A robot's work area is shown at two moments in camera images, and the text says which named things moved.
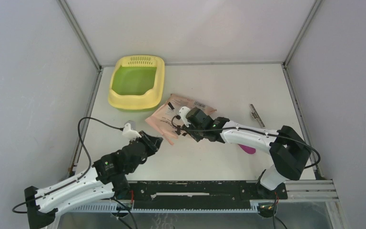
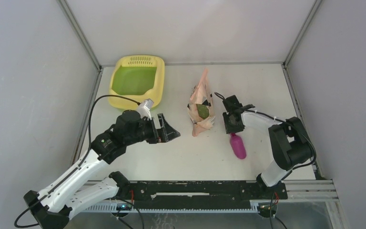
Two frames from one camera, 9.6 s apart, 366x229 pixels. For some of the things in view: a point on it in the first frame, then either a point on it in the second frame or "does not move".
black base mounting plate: [201, 193] does not move
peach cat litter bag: [162, 119] -> [200, 106]
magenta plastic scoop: [249, 150] -> [238, 146]
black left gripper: [154, 142] -> [165, 133]
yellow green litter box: [137, 83] does not move
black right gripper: [197, 138] -> [228, 129]
